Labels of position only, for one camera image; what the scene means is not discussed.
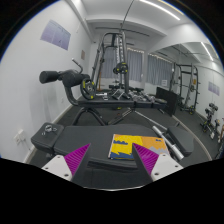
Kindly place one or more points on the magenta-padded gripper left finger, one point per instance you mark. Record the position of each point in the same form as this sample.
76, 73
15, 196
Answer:
60, 166

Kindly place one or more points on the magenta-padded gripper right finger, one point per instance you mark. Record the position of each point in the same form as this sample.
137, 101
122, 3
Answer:
163, 166

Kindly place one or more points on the yellow orange printed towel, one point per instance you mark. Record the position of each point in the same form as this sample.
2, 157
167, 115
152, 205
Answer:
123, 146

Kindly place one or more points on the silver barbell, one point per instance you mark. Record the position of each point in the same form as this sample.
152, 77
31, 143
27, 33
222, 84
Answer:
168, 143

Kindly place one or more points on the black padded weight bench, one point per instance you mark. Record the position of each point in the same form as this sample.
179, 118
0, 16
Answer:
181, 140
80, 136

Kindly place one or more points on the metal key bunch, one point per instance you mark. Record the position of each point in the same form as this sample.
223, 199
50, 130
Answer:
50, 129

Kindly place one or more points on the black box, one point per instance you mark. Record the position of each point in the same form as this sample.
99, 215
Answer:
167, 100

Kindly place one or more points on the black dumbbell stand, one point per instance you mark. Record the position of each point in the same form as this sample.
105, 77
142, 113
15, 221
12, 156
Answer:
210, 116

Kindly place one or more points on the black roller-pad extension bench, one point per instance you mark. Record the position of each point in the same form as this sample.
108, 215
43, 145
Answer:
100, 101

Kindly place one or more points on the pile of dumbbells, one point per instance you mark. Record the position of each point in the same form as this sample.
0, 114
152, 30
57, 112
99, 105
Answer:
136, 95

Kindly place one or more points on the black yellow weight plate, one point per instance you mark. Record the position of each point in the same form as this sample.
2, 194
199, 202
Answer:
84, 85
121, 69

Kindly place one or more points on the black squat rack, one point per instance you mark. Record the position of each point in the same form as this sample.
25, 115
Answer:
194, 86

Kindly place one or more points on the grey window curtain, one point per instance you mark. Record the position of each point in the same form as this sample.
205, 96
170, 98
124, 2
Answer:
135, 65
159, 70

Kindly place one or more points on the long ceiling light strip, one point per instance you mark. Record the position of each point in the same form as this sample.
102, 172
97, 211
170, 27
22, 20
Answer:
206, 51
160, 9

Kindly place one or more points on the white wall socket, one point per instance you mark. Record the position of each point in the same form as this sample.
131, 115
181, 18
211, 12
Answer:
20, 136

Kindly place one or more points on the small purple wall poster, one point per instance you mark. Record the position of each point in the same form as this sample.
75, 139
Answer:
213, 88

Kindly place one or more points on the small brown wall sign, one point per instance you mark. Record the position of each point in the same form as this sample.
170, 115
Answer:
83, 55

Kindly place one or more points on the large purple wall poster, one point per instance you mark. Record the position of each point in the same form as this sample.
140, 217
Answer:
55, 35

